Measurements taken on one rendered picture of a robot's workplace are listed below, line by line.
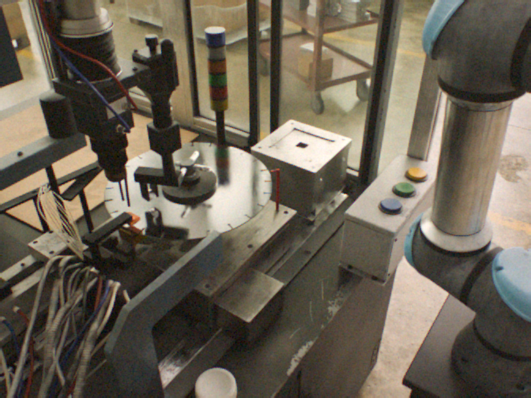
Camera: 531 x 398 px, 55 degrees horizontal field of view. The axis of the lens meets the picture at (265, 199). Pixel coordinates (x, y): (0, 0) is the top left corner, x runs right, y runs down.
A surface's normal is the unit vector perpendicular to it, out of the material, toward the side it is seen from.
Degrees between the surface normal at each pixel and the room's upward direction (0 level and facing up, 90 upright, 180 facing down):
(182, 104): 90
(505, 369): 72
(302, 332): 0
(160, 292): 90
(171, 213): 0
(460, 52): 99
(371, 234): 90
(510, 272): 8
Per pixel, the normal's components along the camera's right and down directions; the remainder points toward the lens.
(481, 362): -0.75, 0.11
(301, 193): -0.57, 0.49
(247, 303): 0.00, -0.80
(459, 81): -0.72, 0.52
